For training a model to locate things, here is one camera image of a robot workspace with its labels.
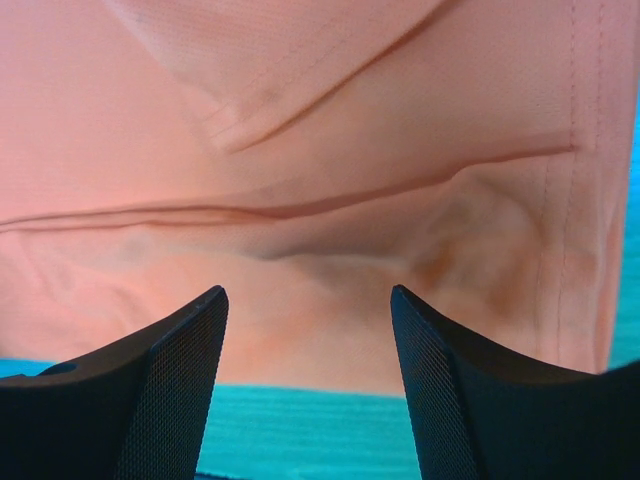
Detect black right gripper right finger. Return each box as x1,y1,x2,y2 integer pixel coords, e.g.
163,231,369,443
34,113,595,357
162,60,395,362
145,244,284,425
391,285,639,480

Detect green folded t-shirt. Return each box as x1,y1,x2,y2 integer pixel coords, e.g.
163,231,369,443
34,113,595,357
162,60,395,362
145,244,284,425
0,149,640,480

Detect orange t-shirt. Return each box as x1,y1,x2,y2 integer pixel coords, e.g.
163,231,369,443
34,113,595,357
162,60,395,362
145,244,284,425
1,1,639,394

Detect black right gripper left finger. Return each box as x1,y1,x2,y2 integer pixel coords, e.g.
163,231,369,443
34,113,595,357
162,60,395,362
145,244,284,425
1,286,229,479

